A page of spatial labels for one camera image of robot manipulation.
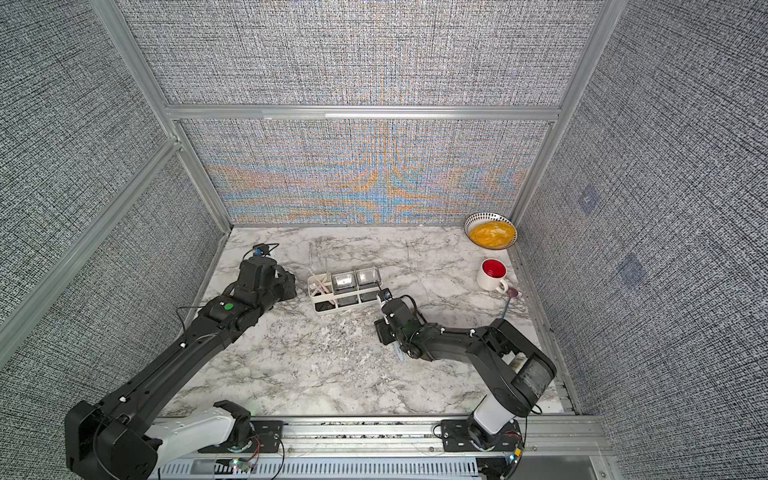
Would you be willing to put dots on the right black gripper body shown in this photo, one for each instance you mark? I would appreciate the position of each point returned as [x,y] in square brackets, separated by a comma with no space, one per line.
[385,331]

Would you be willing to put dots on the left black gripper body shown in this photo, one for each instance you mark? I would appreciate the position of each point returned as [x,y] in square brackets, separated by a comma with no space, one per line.
[284,287]

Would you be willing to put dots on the white toothbrush holder caddy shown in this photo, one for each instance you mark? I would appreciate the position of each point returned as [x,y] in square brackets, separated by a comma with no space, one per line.
[332,302]

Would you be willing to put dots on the pink toothbrush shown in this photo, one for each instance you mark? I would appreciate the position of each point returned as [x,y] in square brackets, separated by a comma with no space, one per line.
[310,280]

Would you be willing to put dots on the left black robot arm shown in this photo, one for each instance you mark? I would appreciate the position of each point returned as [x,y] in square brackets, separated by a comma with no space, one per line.
[119,437]

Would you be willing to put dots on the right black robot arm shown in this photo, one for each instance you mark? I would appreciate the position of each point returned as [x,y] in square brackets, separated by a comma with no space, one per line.
[515,371]

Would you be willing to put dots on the clear cup left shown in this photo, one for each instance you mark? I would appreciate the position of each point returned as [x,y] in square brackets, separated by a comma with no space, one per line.
[343,283]

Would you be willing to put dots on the clear cup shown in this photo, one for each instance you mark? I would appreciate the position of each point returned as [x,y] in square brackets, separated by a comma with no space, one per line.
[343,283]
[368,278]

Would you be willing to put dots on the clear cup right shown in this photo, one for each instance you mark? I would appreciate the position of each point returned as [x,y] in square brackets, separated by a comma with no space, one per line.
[368,278]

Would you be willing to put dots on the white mug red inside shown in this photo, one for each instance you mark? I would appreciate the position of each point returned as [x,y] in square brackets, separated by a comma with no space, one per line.
[492,276]

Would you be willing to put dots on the patterned bowl with yellow food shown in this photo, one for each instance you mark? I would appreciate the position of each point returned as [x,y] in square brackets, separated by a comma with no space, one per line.
[490,231]

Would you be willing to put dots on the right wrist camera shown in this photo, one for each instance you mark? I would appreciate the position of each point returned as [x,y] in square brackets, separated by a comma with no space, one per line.
[384,296]

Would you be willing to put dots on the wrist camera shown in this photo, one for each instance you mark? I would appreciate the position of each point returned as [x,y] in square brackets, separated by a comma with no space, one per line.
[384,296]
[261,250]

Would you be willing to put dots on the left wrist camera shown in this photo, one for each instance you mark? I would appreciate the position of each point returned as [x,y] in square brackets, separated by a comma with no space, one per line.
[261,250]

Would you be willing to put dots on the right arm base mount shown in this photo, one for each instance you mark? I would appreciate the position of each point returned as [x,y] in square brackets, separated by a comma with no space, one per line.
[467,435]

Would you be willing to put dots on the blue handled spoon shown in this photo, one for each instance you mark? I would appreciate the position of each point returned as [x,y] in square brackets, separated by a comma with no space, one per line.
[512,295]

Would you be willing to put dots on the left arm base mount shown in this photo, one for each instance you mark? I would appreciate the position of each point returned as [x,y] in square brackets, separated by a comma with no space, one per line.
[261,436]

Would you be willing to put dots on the white slotted cable duct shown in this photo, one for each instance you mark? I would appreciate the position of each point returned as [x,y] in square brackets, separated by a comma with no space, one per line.
[321,468]

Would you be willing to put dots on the aluminium front rail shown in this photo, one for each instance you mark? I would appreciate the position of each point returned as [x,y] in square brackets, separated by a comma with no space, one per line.
[367,436]

